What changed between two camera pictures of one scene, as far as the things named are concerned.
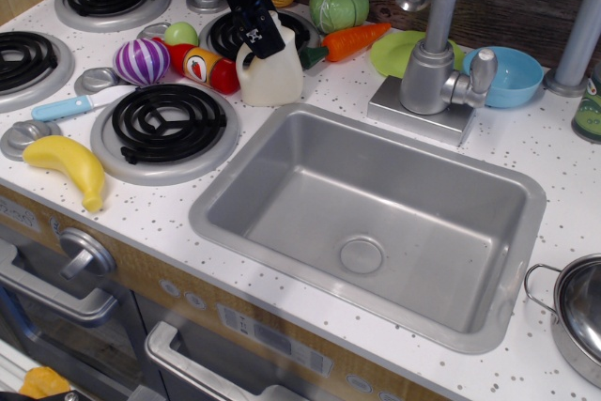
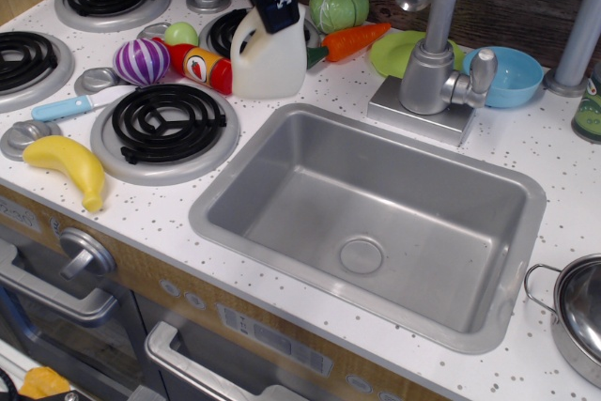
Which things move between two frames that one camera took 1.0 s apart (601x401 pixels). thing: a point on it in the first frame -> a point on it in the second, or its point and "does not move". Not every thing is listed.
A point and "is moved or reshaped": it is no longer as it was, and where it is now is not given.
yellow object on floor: x=42 y=381 does not move
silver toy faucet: x=431 y=98 does not move
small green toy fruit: x=181 y=33 does not move
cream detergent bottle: x=277 y=79 is moved or reshaped
